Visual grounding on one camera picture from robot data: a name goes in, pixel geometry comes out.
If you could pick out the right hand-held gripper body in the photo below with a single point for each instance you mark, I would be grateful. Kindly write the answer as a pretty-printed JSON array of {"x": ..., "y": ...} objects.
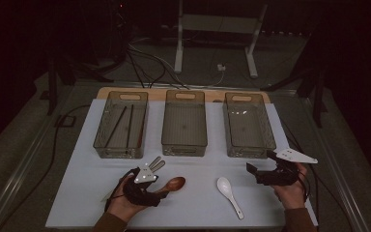
[{"x": 280, "y": 175}]

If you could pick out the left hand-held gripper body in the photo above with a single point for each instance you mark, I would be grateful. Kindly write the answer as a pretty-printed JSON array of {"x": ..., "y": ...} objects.
[{"x": 141, "y": 193}]

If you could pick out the smoky clear plastic bin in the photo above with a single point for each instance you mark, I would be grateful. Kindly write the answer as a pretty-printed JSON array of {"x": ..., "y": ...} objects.
[
  {"x": 122, "y": 153},
  {"x": 184, "y": 129},
  {"x": 249, "y": 132}
]

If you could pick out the white ceramic spoon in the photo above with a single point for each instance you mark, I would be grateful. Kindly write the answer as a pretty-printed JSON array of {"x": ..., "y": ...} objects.
[{"x": 224, "y": 187}]

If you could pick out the wooden spoon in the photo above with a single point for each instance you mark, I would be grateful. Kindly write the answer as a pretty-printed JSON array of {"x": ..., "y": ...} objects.
[{"x": 175, "y": 184}]

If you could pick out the black chopstick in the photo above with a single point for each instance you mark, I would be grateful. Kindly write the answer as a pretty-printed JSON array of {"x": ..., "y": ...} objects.
[
  {"x": 129, "y": 125},
  {"x": 116, "y": 126}
]

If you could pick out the person's right hand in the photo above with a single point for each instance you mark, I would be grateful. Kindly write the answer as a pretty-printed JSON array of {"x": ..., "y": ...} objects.
[{"x": 291, "y": 196}]

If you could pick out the person's left hand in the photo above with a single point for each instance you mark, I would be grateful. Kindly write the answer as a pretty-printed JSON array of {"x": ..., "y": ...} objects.
[{"x": 120, "y": 206}]

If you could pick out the white table mat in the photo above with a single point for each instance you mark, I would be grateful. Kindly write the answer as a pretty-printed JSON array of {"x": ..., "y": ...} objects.
[{"x": 190, "y": 209}]

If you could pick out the black stand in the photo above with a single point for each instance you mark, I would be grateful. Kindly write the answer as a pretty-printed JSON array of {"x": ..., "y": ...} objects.
[
  {"x": 318, "y": 103},
  {"x": 52, "y": 90}
]

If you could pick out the white plug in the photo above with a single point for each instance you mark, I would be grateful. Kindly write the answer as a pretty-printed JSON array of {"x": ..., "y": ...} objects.
[{"x": 221, "y": 67}]

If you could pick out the white metal stand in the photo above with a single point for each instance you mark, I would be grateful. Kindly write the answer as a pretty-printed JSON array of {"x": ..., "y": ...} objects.
[{"x": 178, "y": 48}]

